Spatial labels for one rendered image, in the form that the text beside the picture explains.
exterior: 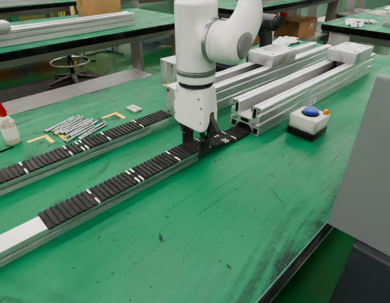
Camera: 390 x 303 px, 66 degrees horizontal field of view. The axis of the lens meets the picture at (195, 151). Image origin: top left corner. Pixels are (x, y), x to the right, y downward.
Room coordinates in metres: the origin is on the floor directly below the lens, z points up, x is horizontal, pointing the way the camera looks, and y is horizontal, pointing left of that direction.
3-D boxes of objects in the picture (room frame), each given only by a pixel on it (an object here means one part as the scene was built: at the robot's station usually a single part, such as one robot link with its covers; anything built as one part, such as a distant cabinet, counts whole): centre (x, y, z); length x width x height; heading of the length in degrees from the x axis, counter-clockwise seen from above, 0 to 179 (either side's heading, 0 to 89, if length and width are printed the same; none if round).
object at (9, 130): (0.70, 0.49, 0.84); 0.04 x 0.04 x 0.12
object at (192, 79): (0.64, 0.00, 0.99); 0.09 x 0.08 x 0.03; 44
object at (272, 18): (1.42, -0.28, 0.89); 0.20 x 0.08 x 0.22; 46
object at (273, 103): (1.04, -0.43, 0.82); 0.80 x 0.10 x 0.09; 134
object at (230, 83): (1.18, -0.30, 0.82); 0.80 x 0.10 x 0.09; 134
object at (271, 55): (1.18, -0.30, 0.87); 0.16 x 0.11 x 0.07; 134
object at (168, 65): (1.15, 0.06, 0.83); 0.11 x 0.10 x 0.10; 39
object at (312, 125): (0.76, -0.31, 0.81); 0.10 x 0.08 x 0.06; 44
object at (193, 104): (0.63, 0.00, 0.93); 0.10 x 0.07 x 0.11; 44
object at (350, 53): (1.21, -0.61, 0.87); 0.16 x 0.11 x 0.07; 134
